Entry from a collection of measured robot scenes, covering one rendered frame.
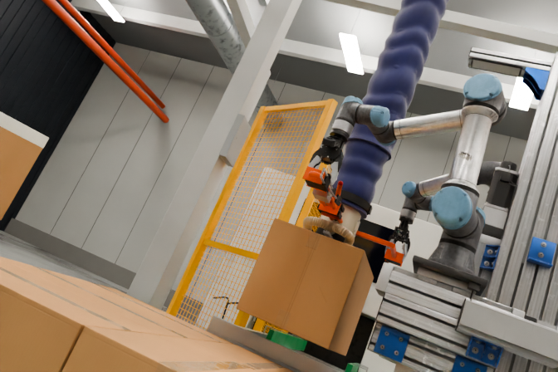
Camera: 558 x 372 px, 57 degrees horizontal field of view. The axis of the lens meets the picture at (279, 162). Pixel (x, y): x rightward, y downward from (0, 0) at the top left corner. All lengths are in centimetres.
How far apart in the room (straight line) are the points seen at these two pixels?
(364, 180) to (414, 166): 955
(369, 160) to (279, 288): 75
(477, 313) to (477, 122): 60
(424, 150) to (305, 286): 1014
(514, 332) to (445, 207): 39
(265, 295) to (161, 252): 120
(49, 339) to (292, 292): 116
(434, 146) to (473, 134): 1039
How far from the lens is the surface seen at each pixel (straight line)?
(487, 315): 158
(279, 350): 225
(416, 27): 277
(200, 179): 323
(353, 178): 239
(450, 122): 196
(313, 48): 1124
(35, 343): 116
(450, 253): 172
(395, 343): 172
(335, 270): 208
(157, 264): 318
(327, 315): 206
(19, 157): 246
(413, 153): 1206
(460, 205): 162
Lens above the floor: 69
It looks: 16 degrees up
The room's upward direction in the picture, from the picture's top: 23 degrees clockwise
